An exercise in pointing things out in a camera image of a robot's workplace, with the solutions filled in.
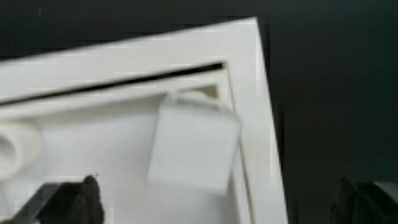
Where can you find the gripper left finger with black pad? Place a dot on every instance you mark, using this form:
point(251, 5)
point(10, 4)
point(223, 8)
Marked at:
point(63, 204)

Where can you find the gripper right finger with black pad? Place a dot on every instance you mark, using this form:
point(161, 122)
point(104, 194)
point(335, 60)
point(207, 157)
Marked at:
point(365, 203)

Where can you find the white table leg with tag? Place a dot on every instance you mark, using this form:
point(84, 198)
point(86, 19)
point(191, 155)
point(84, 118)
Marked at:
point(194, 143)

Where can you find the white square table top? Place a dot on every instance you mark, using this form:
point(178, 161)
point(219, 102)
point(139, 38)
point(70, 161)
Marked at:
point(81, 98)

